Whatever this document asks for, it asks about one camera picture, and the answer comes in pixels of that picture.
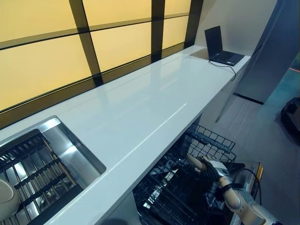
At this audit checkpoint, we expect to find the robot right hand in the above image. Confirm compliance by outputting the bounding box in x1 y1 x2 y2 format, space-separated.
194 156 232 183

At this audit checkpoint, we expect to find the tall grey cabinet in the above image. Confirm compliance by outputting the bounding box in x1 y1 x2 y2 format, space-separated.
233 0 300 104

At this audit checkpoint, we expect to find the black laptop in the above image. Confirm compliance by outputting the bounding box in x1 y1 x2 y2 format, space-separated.
204 25 246 67

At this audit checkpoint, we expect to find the stainless steel sink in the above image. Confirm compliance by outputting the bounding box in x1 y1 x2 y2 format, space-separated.
0 115 107 225

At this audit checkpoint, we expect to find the black steel sink drying rack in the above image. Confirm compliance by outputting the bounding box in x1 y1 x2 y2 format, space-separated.
0 128 85 225

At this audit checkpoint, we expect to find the upper wire dishwasher rack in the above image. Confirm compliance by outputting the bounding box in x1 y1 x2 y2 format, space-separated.
184 124 237 165

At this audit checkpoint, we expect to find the wire dishwasher rack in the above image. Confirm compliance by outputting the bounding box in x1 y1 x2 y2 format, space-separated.
133 150 227 225
184 124 237 165

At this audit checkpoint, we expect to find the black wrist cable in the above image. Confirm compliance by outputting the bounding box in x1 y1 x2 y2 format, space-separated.
240 167 263 203

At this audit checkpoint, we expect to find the lower wire dishwasher rack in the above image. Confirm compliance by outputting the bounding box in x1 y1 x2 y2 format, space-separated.
133 150 227 225

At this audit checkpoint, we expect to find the black laptop cable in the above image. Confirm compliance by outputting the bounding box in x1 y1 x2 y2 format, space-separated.
209 60 236 82

